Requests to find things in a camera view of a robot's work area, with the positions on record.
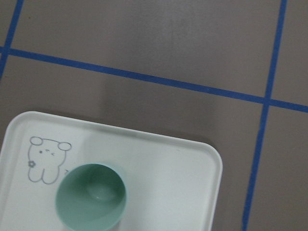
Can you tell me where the pale green plastic cup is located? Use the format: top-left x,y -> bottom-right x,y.
55,163 -> 128,231

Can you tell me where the cream rabbit print tray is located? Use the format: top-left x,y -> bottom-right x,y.
0,112 -> 223,231

